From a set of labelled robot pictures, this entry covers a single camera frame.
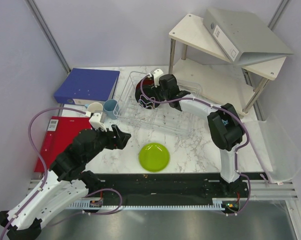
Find blue ring binder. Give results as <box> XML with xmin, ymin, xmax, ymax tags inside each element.
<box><xmin>53</xmin><ymin>68</ymin><xmax>120</xmax><ymax>106</ymax></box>

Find red and gold lacquer bowl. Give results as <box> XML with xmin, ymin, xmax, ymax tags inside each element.
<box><xmin>136</xmin><ymin>77</ymin><xmax>154</xmax><ymax>89</ymax></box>

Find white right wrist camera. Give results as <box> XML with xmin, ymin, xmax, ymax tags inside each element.
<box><xmin>148</xmin><ymin>68</ymin><xmax>164</xmax><ymax>87</ymax></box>

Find grey ring binder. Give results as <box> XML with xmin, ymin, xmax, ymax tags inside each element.
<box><xmin>203</xmin><ymin>7</ymin><xmax>293</xmax><ymax>67</ymax></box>

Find light blue plastic cup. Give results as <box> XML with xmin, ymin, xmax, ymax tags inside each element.
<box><xmin>103</xmin><ymin>99</ymin><xmax>119</xmax><ymax>120</ymax></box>

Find white slotted cable duct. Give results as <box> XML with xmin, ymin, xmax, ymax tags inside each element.
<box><xmin>66</xmin><ymin>198</ymin><xmax>240</xmax><ymax>211</ymax></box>

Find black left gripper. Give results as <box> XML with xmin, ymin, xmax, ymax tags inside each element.
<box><xmin>84</xmin><ymin>123</ymin><xmax>131</xmax><ymax>163</ymax></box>

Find black lacquer plate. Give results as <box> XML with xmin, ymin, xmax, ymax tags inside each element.
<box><xmin>135</xmin><ymin>85</ymin><xmax>160</xmax><ymax>110</ymax></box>

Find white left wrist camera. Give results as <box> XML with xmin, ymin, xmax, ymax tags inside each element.
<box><xmin>89</xmin><ymin>112</ymin><xmax>107</xmax><ymax>132</ymax></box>

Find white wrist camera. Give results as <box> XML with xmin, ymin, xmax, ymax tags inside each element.
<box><xmin>89</xmin><ymin>112</ymin><xmax>107</xmax><ymax>132</ymax></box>
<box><xmin>148</xmin><ymin>68</ymin><xmax>164</xmax><ymax>87</ymax></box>

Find lime green plate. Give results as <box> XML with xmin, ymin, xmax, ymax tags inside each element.
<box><xmin>138</xmin><ymin>142</ymin><xmax>170</xmax><ymax>173</ymax></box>

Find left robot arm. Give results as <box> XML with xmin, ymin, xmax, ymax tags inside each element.
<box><xmin>0</xmin><ymin>124</ymin><xmax>131</xmax><ymax>240</ymax></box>

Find light blue ceramic mug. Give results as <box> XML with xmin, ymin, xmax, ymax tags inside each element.
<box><xmin>84</xmin><ymin>102</ymin><xmax>104</xmax><ymax>117</ymax></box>

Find white two-tier shelf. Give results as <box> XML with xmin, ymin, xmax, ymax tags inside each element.
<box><xmin>168</xmin><ymin>13</ymin><xmax>286</xmax><ymax>116</ymax></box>

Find red ring binder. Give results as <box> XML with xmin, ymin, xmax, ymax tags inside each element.
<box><xmin>40</xmin><ymin>116</ymin><xmax>91</xmax><ymax>168</ymax></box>

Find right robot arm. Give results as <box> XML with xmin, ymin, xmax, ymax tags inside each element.
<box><xmin>151</xmin><ymin>69</ymin><xmax>244</xmax><ymax>197</ymax></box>

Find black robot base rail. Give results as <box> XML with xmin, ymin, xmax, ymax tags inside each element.
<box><xmin>70</xmin><ymin>170</ymin><xmax>254</xmax><ymax>207</ymax></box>

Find clear plastic bin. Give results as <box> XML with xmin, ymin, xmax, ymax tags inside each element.
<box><xmin>244</xmin><ymin>115</ymin><xmax>301</xmax><ymax>184</ymax></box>

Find white wire dish rack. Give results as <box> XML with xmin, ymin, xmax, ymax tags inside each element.
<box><xmin>113</xmin><ymin>71</ymin><xmax>194</xmax><ymax>136</ymax></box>

